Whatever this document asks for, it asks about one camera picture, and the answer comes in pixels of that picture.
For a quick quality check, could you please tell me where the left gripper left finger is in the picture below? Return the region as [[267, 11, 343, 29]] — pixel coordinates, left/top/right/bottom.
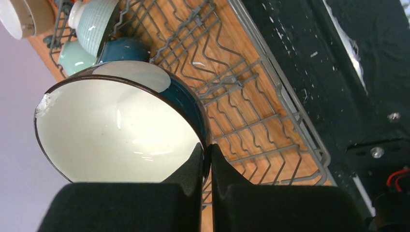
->
[[39, 144, 205, 232]]

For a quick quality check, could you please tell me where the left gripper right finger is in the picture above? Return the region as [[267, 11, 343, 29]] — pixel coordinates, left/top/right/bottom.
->
[[211, 144, 366, 232]]

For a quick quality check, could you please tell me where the mint green bowl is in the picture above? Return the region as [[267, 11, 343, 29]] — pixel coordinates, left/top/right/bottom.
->
[[58, 41, 96, 76]]

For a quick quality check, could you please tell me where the beige floral bowl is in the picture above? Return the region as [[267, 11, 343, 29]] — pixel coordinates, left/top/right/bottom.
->
[[24, 0, 55, 36]]

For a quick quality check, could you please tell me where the light blue striped bowl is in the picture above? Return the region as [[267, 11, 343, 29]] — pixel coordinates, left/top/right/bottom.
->
[[68, 0, 119, 57]]

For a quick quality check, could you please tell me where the dark teal glazed bowl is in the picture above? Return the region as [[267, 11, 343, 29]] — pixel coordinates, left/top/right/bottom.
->
[[96, 37, 150, 64]]

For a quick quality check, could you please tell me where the teal white dotted bowl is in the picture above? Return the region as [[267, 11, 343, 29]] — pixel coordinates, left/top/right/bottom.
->
[[34, 60, 212, 183]]

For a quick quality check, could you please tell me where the grey wire dish rack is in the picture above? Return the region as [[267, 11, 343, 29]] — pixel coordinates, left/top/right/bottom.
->
[[56, 0, 330, 186]]

